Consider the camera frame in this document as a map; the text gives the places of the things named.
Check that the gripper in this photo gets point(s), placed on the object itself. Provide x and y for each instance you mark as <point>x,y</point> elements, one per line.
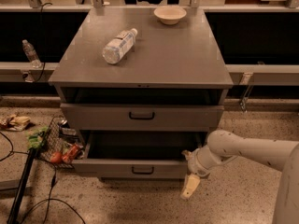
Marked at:
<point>195,163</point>

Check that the grey drawer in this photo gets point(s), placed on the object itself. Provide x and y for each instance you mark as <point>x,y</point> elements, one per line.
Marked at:
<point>137,155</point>
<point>171,118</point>

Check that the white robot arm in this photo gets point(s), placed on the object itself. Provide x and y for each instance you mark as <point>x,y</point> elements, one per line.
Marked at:
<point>222,147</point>

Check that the grey drawer cabinet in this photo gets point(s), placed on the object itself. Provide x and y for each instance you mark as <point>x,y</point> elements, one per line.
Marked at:
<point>168,65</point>

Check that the grey top drawer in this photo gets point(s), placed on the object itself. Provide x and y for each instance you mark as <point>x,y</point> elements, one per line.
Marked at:
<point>171,118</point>

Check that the orange snack packet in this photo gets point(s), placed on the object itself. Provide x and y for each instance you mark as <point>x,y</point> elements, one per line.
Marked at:
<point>71,154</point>

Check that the red tomato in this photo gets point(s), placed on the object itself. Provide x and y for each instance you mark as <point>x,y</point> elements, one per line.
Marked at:
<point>56,157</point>

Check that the clear plastic water bottle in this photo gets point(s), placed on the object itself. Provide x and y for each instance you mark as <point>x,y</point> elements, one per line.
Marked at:
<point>117,48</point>

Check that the black pole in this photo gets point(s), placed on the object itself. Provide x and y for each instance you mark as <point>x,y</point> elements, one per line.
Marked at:
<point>12,218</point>

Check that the small standing water bottle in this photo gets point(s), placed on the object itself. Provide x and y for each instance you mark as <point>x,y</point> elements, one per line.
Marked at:
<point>31,54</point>

